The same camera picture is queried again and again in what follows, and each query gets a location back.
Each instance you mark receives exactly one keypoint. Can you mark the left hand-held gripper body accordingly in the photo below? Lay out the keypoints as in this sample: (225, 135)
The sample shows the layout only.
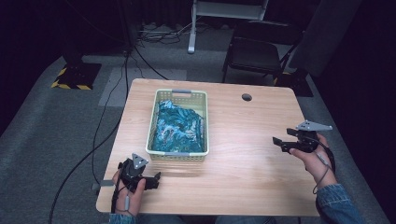
(134, 172)

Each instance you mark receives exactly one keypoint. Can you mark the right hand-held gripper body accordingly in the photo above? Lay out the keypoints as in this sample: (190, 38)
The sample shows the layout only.
(308, 137)

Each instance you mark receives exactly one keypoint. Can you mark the teal patterned cloth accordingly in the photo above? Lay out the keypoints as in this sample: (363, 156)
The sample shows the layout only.
(179, 130)

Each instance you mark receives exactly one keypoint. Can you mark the light green plastic basket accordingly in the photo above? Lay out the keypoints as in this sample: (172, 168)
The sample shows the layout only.
(199, 102)

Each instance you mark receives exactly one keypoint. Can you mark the person's left hand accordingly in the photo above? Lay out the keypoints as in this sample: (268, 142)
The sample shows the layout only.
(134, 199)

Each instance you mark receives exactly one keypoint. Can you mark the person's right hand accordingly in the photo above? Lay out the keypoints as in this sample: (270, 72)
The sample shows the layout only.
(317, 163)

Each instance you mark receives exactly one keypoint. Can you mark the dark round table grommet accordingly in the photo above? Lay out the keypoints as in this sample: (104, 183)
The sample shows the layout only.
(247, 97)

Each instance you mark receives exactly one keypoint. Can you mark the black folding chair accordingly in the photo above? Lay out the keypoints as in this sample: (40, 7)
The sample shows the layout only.
(253, 54)

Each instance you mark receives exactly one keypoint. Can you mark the grey curtain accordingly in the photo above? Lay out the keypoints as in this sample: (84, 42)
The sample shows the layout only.
(323, 34)

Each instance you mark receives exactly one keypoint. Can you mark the black base with hazard stripes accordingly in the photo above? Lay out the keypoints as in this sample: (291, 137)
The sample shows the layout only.
(76, 76)

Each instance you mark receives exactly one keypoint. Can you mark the white metal stand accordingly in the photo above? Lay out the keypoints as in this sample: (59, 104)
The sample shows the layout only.
(224, 9)

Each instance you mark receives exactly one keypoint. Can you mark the grey table edge bracket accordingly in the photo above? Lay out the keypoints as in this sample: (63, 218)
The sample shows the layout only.
(104, 183)

